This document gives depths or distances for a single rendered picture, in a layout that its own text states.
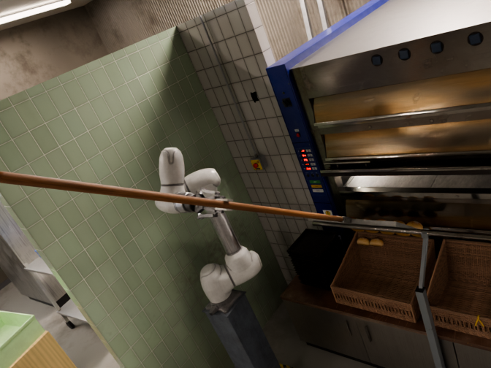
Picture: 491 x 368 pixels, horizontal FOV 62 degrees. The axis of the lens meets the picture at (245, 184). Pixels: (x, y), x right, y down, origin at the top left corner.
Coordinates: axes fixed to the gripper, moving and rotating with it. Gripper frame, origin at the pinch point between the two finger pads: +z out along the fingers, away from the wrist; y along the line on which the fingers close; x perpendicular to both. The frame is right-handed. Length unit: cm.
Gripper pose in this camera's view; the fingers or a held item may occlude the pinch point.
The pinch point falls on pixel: (223, 204)
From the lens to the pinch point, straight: 159.6
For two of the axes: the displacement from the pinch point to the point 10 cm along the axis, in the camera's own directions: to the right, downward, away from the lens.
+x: -6.7, -1.2, -7.4
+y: -0.9, 9.9, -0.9
